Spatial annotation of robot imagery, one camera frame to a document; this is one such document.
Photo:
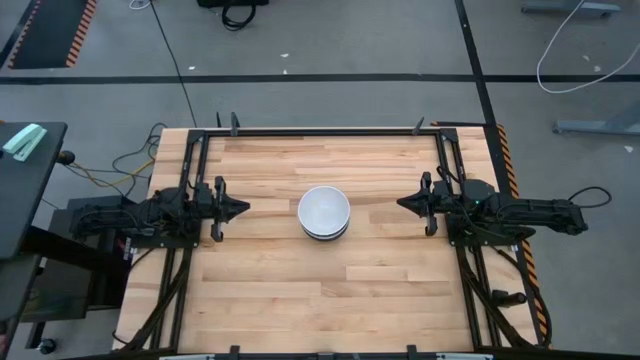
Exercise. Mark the black side desk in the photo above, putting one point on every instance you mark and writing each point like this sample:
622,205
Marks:
30,200

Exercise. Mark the black caster wheel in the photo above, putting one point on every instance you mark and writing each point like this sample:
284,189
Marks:
46,346

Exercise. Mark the mint green stapler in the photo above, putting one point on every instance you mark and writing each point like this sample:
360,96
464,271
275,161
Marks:
22,142

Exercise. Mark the black equipment cart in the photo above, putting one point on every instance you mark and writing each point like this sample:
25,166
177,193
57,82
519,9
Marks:
75,280

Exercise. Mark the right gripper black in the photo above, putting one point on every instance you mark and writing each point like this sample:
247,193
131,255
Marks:
429,205

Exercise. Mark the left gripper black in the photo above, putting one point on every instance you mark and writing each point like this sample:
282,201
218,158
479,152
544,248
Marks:
218,210

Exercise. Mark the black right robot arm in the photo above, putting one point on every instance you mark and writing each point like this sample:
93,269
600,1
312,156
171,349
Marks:
545,212

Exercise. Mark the black mat orange striped edges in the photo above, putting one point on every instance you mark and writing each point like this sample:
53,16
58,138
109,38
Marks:
45,30

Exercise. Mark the grey desk foot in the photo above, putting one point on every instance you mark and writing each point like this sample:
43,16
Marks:
590,126
570,8

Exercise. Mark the black aluminium table frame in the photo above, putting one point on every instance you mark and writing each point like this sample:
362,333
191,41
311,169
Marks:
320,132

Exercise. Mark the black round knob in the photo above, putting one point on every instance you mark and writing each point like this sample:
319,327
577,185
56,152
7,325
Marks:
65,157

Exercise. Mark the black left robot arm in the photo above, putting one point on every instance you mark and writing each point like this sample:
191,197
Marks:
120,215

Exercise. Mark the white ceramic bowl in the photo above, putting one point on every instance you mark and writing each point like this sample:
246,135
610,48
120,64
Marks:
324,207

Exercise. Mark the black box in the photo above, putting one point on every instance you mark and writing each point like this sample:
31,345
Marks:
232,3

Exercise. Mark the orange black hazard strip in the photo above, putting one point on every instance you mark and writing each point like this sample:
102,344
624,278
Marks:
505,155

